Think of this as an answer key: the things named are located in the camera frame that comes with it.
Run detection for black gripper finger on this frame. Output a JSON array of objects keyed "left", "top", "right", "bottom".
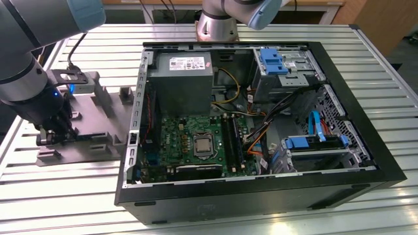
[
  {"left": 60, "top": 96, "right": 76, "bottom": 132},
  {"left": 35, "top": 122, "right": 79, "bottom": 147}
]

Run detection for dark RAM stick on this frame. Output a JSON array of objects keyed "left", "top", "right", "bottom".
[{"left": 74, "top": 134, "right": 110, "bottom": 142}]

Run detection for black RAM slot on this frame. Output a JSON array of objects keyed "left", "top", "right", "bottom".
[{"left": 220, "top": 114, "right": 238, "bottom": 172}]

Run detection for grey purple parts rack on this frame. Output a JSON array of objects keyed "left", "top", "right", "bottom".
[{"left": 35, "top": 70, "right": 136, "bottom": 167}]

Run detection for green motherboard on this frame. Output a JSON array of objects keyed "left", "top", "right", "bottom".
[{"left": 140, "top": 114, "right": 259, "bottom": 183}]

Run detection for grey power supply unit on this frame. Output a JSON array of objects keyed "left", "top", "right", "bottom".
[{"left": 148, "top": 52, "right": 215, "bottom": 117}]

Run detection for metal socket cover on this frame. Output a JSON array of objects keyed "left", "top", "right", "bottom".
[{"left": 191, "top": 132, "right": 216, "bottom": 159}]

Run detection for silver CPU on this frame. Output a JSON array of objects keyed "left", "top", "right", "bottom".
[{"left": 195, "top": 140, "right": 212, "bottom": 153}]

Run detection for black graphics card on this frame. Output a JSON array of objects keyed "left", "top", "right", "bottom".
[{"left": 166, "top": 164, "right": 223, "bottom": 182}]

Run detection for blue plastic drive latch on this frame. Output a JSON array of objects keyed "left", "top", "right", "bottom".
[{"left": 261, "top": 48, "right": 290, "bottom": 76}]

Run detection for metal drive cage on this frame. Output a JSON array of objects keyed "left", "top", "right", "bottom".
[{"left": 253, "top": 46, "right": 326, "bottom": 103}]

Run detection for black open PC case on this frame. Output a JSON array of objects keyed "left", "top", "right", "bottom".
[{"left": 114, "top": 41, "right": 407, "bottom": 225}]

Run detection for hard disk in blue carrier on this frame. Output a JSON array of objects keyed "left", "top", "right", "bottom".
[{"left": 282, "top": 136, "right": 350, "bottom": 152}]

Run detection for wooden desk white legs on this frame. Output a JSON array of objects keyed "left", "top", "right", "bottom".
[{"left": 111, "top": 0, "right": 347, "bottom": 25}]

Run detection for wooden cabinet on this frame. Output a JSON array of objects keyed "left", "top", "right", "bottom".
[{"left": 331, "top": 0, "right": 418, "bottom": 58}]

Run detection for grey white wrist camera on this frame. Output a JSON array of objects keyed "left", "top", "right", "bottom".
[{"left": 60, "top": 70, "right": 91, "bottom": 94}]

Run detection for black camera cable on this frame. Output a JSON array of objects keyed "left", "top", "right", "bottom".
[{"left": 67, "top": 31, "right": 90, "bottom": 71}]

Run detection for red wire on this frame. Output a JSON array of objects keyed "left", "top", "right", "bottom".
[{"left": 146, "top": 94, "right": 155, "bottom": 130}]

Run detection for yellow wire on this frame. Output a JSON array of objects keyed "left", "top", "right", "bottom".
[{"left": 211, "top": 68, "right": 241, "bottom": 106}]

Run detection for orange wire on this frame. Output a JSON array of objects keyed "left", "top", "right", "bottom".
[{"left": 246, "top": 141, "right": 265, "bottom": 156}]

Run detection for black cable bundle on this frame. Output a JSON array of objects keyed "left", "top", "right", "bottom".
[{"left": 243, "top": 84, "right": 325, "bottom": 144}]

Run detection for blue flat data cable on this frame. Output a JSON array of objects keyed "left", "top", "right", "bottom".
[{"left": 307, "top": 110, "right": 329, "bottom": 143}]

